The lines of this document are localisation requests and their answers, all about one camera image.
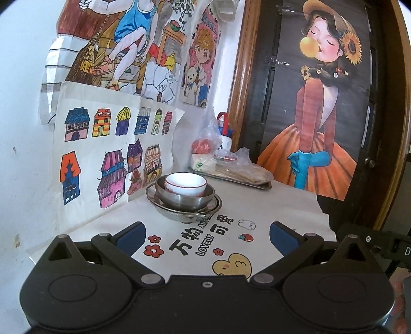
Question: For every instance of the rectangular steel tray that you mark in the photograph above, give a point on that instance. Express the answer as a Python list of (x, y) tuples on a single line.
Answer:
[(244, 185)]

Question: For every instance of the white hanging device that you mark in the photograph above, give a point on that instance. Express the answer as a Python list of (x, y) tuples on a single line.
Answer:
[(226, 9)]

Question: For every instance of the white bottle with blue lid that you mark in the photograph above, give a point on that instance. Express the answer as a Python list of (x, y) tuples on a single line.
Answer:
[(226, 139)]

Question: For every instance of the white green-printed food package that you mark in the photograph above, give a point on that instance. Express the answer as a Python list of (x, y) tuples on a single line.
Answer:
[(202, 163)]

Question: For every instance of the wooden door frame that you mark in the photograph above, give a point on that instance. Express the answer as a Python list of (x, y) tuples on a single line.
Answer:
[(242, 80)]

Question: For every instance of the plastic bag of flatbread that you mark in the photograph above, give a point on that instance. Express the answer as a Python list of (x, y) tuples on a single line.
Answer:
[(250, 173)]

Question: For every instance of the striped white paper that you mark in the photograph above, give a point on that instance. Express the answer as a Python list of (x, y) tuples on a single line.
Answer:
[(54, 77)]

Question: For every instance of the metal door latch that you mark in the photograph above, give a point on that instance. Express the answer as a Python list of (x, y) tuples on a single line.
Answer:
[(370, 162)]

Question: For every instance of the girl in orange skirt poster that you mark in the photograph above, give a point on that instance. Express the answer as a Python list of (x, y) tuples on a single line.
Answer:
[(318, 128)]

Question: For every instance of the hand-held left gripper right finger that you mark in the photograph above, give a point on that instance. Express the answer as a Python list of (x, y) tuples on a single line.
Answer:
[(280, 237)]

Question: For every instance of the boy with fan drawing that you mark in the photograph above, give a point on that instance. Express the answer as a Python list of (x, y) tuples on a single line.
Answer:
[(128, 41)]

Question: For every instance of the medium steel bowl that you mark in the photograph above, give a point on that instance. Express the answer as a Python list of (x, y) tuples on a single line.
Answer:
[(217, 201)]

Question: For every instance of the dark door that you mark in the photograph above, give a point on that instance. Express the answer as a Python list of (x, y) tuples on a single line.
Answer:
[(269, 96)]

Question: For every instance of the white printed tablecloth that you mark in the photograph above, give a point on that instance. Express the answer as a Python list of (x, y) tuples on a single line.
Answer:
[(282, 205)]

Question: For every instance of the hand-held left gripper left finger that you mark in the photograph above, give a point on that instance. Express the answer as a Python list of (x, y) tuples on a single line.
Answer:
[(130, 239)]

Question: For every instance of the colourful houses drawing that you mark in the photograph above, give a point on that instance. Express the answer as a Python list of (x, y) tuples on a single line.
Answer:
[(96, 151)]

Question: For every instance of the girl with teddy drawing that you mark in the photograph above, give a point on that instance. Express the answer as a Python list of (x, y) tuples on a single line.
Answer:
[(200, 64)]

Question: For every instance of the stainless steel bowl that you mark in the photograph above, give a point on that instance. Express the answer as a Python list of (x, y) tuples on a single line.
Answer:
[(189, 201)]

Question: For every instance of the red sauce packet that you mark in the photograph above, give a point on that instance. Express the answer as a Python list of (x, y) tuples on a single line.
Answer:
[(226, 157)]

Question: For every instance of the red tomato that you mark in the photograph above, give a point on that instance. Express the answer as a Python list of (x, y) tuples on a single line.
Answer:
[(200, 147)]

